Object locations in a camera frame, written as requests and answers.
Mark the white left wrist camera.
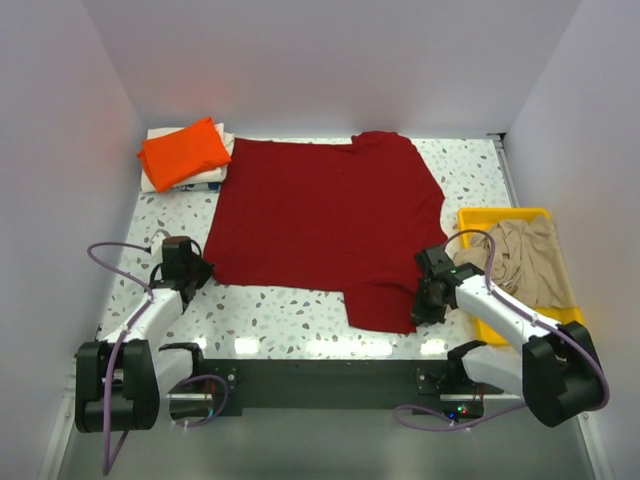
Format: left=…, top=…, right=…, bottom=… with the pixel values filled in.
left=145, top=229, right=170, bottom=256

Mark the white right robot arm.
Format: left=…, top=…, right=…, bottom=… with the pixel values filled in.
left=411, top=246, right=610, bottom=427

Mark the yellow plastic bin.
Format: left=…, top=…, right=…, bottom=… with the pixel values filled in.
left=457, top=206, right=585, bottom=347

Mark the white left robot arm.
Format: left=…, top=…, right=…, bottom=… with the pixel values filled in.
left=75, top=236, right=214, bottom=433

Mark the folded orange t-shirt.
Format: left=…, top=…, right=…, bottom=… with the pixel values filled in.
left=137, top=117, right=232, bottom=193

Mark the folded white t-shirt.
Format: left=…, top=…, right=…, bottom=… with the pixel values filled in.
left=140, top=123, right=235, bottom=193

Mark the beige t-shirt in bin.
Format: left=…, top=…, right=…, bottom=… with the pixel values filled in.
left=454, top=215, right=577, bottom=308

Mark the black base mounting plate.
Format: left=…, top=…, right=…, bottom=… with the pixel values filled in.
left=169, top=359, right=500, bottom=419

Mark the dark red t-shirt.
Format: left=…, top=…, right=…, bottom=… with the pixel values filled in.
left=204, top=132, right=446, bottom=334

